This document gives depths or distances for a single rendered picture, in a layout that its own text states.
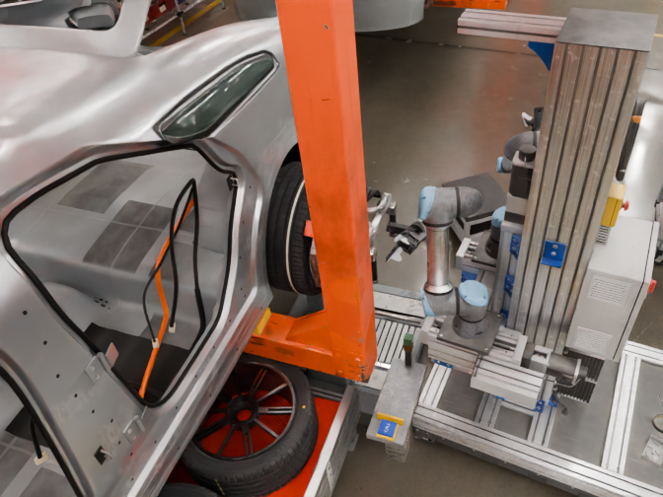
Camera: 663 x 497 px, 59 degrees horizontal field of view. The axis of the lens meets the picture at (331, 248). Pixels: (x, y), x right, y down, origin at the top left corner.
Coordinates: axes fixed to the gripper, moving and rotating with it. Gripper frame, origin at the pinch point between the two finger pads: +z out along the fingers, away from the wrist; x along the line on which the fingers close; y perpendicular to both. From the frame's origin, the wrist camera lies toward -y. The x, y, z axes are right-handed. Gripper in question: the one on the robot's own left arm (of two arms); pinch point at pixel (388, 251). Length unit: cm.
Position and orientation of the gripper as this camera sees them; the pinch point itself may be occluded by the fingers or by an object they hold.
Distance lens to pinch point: 251.9
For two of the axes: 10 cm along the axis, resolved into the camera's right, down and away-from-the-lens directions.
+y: 7.6, 6.0, -2.6
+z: -6.2, 5.5, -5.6
